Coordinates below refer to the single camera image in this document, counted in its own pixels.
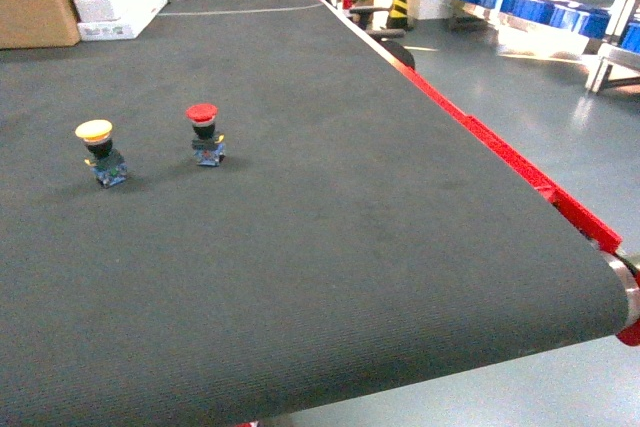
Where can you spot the red mushroom push button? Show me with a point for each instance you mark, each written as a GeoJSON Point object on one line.
{"type": "Point", "coordinates": [208, 143]}

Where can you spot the black office chair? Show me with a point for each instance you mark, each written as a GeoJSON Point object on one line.
{"type": "Point", "coordinates": [386, 38]}

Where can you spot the yellow mushroom push button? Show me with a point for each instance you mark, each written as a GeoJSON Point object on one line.
{"type": "Point", "coordinates": [106, 162]}

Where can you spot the white flat carton box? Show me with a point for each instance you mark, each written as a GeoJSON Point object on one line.
{"type": "Point", "coordinates": [138, 15]}

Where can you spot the blue bins on far rack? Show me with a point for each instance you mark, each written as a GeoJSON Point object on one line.
{"type": "Point", "coordinates": [565, 21]}

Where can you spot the red conveyor side rail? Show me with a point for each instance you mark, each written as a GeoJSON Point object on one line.
{"type": "Point", "coordinates": [603, 237]}

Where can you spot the yellow black striped post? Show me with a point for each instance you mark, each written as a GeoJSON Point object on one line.
{"type": "Point", "coordinates": [398, 16]}

